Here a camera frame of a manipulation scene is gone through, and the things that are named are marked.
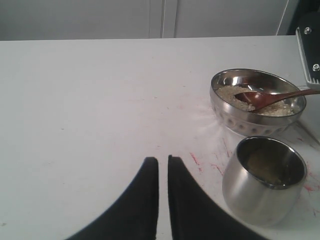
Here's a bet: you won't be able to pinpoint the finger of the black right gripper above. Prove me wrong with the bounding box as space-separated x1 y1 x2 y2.
296 22 320 88

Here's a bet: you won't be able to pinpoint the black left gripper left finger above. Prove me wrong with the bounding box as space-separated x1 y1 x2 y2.
69 157 159 240

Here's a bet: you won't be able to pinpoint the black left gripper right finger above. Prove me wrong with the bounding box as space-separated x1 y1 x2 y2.
167 155 265 240

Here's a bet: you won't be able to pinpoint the brown wooden spoon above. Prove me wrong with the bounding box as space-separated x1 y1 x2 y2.
234 89 320 112

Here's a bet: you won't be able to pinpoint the small steel cup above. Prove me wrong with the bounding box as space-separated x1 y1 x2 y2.
222 136 308 226

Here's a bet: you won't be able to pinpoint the wide steel rice bowl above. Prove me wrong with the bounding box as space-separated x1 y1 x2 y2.
210 68 307 137

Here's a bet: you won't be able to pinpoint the white plastic tray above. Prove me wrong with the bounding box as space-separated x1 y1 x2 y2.
291 94 320 145

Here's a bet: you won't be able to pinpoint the white cabinet doors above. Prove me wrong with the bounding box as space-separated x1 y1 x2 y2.
0 0 298 41

